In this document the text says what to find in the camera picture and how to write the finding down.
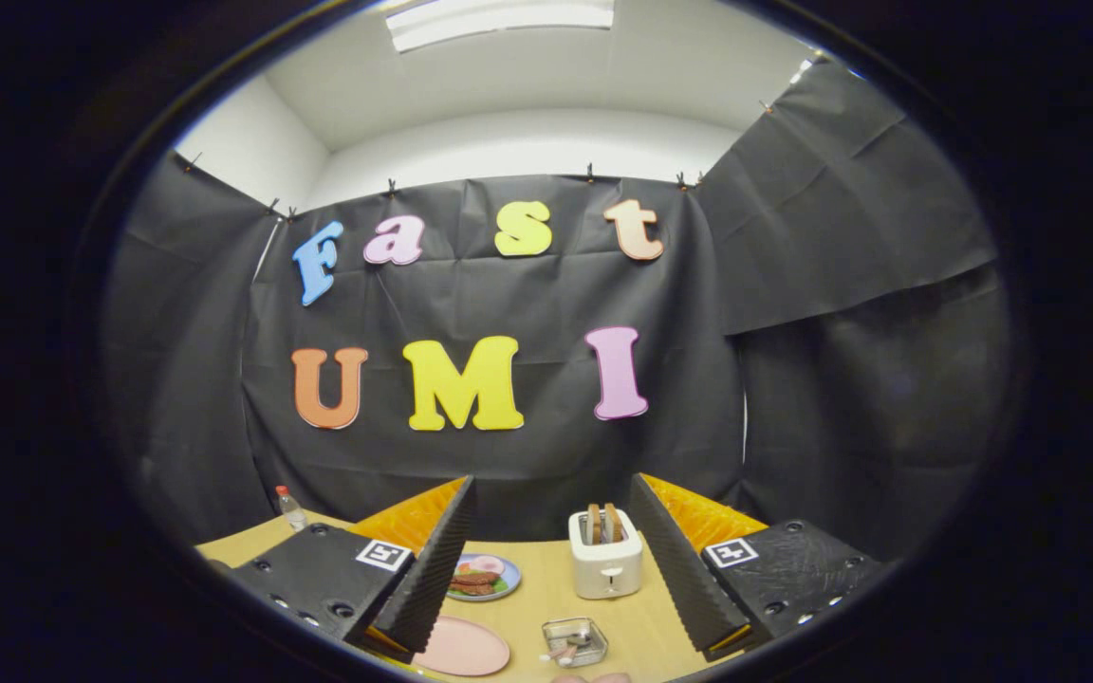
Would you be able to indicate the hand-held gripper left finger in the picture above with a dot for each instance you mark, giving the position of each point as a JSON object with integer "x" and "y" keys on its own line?
{"x": 435, "y": 581}

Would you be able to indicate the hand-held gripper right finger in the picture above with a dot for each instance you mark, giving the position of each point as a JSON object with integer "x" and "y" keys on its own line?
{"x": 679, "y": 581}

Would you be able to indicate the brown steak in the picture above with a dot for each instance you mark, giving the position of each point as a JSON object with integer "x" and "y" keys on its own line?
{"x": 472, "y": 589}
{"x": 476, "y": 578}

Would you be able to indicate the pink ham slice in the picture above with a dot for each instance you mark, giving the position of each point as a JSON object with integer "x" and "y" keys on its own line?
{"x": 489, "y": 565}

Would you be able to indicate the green lettuce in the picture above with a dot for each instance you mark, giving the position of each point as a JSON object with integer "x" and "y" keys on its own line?
{"x": 502, "y": 587}

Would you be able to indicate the pink plate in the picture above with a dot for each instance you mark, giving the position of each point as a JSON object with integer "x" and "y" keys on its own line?
{"x": 466, "y": 647}

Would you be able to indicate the white toaster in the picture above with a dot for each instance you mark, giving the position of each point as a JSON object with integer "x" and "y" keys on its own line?
{"x": 603, "y": 569}

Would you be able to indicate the blue plate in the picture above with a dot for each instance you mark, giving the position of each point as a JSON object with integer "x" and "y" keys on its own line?
{"x": 512, "y": 581}

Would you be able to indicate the toast bread slice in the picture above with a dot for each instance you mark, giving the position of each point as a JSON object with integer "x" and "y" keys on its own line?
{"x": 593, "y": 524}
{"x": 612, "y": 522}

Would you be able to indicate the metal mesh basket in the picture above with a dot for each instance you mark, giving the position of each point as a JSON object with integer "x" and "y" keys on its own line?
{"x": 598, "y": 634}

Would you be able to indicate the clear bottle with red cap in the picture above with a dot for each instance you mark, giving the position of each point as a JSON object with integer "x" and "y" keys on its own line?
{"x": 290, "y": 512}

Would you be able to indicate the black backdrop cloth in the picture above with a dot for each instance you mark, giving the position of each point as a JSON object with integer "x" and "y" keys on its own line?
{"x": 546, "y": 294}

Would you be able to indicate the row of small cloth clips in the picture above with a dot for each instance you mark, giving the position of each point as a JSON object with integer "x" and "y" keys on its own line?
{"x": 590, "y": 175}

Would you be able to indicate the ceiling light panel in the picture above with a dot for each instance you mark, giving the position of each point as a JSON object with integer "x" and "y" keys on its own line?
{"x": 499, "y": 19}

